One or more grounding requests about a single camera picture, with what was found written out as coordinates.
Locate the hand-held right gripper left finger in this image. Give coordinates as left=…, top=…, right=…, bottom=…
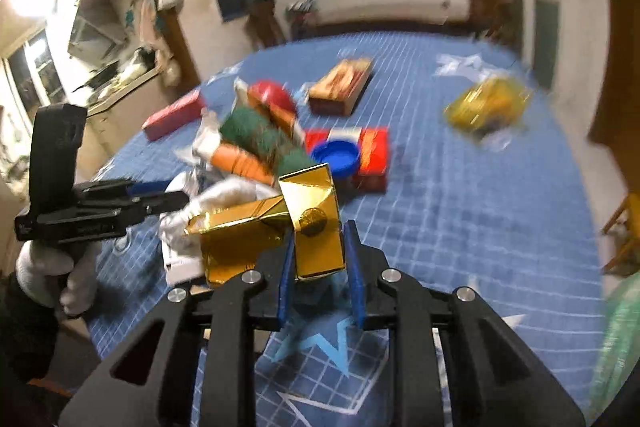
left=59, top=227, right=296, bottom=427

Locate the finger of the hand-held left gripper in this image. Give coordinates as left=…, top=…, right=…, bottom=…
left=75, top=177, right=173, bottom=202
left=82, top=191, right=188, bottom=228

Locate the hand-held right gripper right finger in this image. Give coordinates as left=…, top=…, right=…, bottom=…
left=344, top=221, right=586, bottom=427

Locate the white foil packet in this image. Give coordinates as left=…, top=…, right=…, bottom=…
left=159, top=172, right=281, bottom=285

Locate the gold foil carton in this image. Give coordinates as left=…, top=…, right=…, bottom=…
left=184, top=163, right=347, bottom=288

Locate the green plastic bag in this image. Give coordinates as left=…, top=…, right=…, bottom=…
left=589, top=276, right=640, bottom=427

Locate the person's left forearm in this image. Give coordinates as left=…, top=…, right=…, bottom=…
left=0, top=274, right=103, bottom=388

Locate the person's left hand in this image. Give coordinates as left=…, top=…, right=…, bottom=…
left=15, top=237, right=99, bottom=319

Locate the long red carton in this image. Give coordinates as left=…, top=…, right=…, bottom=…
left=142, top=89, right=207, bottom=142

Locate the cluttered counter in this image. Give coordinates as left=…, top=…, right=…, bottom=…
left=65, top=46, right=162, bottom=108

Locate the green packet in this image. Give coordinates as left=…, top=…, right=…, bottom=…
left=219, top=104, right=313, bottom=180

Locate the red box white label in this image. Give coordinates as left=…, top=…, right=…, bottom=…
left=304, top=127, right=391, bottom=194

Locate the blue plastic cap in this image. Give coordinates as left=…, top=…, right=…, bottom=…
left=310, top=141, right=362, bottom=178

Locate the red-capped snack can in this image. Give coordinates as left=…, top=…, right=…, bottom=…
left=234, top=78, right=303, bottom=145

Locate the brown cardboard box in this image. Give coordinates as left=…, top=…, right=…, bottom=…
left=307, top=58, right=374, bottom=116

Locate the dark wooden chair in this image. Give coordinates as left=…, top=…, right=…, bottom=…
left=244, top=1, right=287, bottom=54
left=466, top=0, right=525, bottom=42

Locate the yellow foil wrapper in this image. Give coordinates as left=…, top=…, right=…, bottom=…
left=444, top=76, right=532, bottom=145

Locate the clear plastic wrapper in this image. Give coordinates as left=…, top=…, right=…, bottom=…
left=434, top=53, right=503, bottom=78

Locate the dark wooden table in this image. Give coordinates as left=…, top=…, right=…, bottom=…
left=285, top=2, right=476, bottom=44

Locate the small wooden chair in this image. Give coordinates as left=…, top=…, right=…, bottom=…
left=599, top=191, right=640, bottom=278

